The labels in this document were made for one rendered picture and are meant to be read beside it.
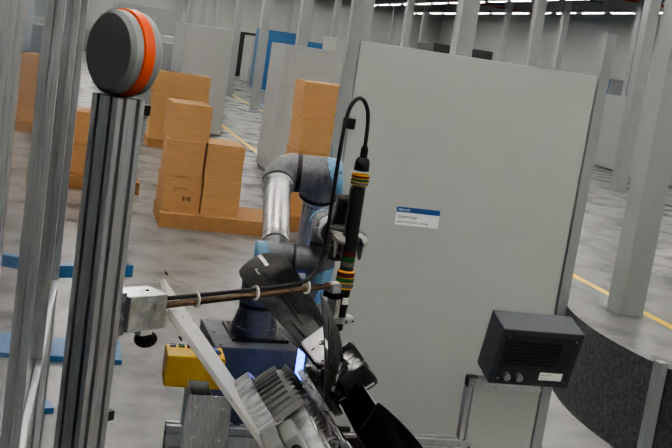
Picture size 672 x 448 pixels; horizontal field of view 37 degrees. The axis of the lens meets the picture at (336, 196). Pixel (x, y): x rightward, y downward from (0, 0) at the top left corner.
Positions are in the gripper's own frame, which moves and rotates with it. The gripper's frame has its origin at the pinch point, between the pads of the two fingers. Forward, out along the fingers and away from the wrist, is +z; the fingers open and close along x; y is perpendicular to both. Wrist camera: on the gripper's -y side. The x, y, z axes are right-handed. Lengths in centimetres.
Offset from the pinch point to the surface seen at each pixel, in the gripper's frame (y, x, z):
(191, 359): 44, 31, -34
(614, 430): 88, -151, -116
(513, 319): 26, -62, -37
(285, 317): 19.3, 14.6, 3.6
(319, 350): 26.2, 5.7, 5.3
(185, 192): 110, -29, -758
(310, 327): 21.5, 8.0, 2.6
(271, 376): 32.3, 16.9, 8.1
